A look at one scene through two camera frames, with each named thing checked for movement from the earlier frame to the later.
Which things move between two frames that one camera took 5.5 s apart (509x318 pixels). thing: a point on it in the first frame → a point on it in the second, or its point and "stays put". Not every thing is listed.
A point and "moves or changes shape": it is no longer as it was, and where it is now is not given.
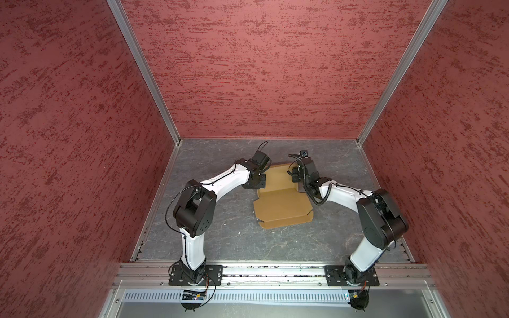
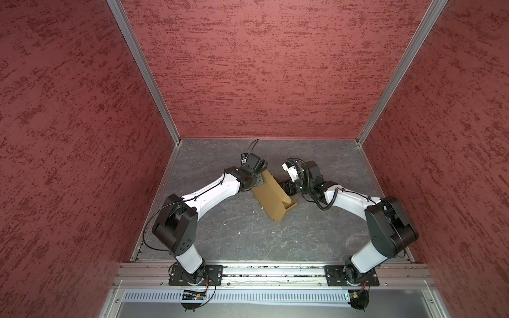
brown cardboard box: (281, 203) moves or changes shape
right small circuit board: (353, 293) stays put
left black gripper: (261, 185) stays put
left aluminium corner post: (144, 63) stays put
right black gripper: (295, 172) → (288, 186)
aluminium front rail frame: (272, 290) stays put
